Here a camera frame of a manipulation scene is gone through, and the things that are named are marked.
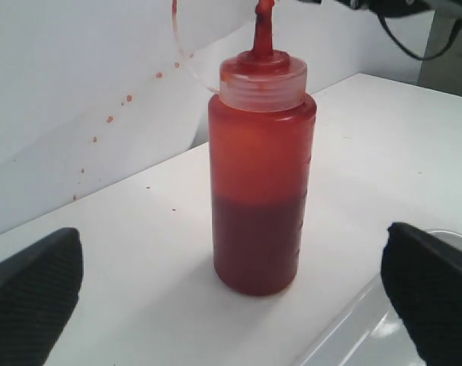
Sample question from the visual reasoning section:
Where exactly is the red ketchup squeeze bottle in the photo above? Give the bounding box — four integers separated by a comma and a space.
208, 1, 317, 297

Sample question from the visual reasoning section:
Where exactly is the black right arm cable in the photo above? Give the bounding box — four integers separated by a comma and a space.
375, 3, 462, 61

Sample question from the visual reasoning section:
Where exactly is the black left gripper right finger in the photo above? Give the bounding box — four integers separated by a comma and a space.
380, 222, 462, 365

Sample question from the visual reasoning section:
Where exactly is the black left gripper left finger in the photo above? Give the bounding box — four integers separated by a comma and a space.
0, 227, 83, 365

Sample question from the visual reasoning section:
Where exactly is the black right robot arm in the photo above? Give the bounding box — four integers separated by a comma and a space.
337, 0, 462, 18

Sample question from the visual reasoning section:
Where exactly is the white rectangular plastic tray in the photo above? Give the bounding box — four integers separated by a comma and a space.
297, 230, 462, 365

